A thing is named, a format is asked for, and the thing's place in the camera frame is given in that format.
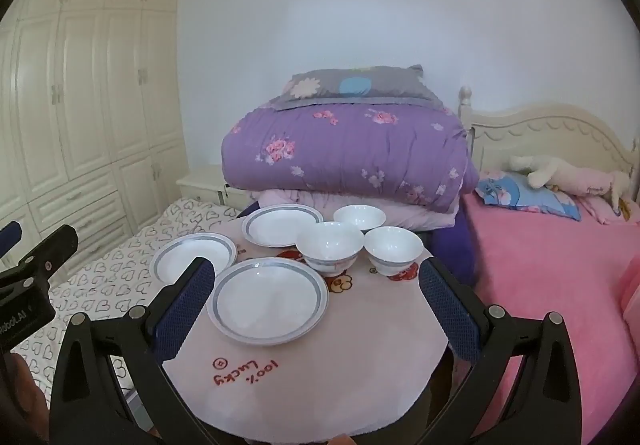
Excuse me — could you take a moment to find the cream nightstand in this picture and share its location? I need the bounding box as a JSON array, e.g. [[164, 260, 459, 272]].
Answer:
[[176, 164, 253, 211]]

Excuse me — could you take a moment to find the blue cartoon pillow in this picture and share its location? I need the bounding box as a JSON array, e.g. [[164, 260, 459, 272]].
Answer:
[[475, 172, 582, 222]]

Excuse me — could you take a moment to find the pink printed table cloth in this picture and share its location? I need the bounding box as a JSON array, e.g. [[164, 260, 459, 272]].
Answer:
[[164, 254, 447, 444]]

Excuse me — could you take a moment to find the cream wardrobe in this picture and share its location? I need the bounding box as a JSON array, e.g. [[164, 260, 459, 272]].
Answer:
[[1, 0, 188, 280]]

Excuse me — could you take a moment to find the cream headboard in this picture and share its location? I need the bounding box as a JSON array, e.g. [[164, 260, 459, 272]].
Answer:
[[458, 86, 639, 177]]

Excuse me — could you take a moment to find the purple floral quilt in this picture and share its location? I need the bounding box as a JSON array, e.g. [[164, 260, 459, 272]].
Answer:
[[221, 105, 478, 213]]

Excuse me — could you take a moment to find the white blue-rimmed plate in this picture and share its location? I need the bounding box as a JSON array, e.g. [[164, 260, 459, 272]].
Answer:
[[242, 204, 324, 249], [206, 257, 329, 347], [150, 233, 238, 285]]

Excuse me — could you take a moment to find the white plush toy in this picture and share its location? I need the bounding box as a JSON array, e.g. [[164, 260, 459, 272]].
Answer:
[[509, 156, 630, 215]]

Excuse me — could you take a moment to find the heart pattern bed sheet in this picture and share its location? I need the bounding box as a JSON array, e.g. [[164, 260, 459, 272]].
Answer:
[[14, 199, 239, 399]]

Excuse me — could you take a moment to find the large white bowl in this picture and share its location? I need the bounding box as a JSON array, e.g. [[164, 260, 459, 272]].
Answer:
[[296, 222, 364, 277]]

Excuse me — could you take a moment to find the light pink folded blanket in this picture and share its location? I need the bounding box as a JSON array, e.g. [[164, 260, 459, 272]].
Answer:
[[250, 188, 459, 232]]

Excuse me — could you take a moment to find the grey floral pillow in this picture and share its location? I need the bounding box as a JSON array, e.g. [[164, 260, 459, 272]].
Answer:
[[268, 64, 442, 111]]

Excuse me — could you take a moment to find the left hand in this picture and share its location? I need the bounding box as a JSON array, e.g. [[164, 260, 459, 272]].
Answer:
[[1, 353, 49, 445]]

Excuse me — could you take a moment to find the dark purple blanket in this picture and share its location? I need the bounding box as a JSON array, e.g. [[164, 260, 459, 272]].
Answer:
[[430, 210, 476, 287]]

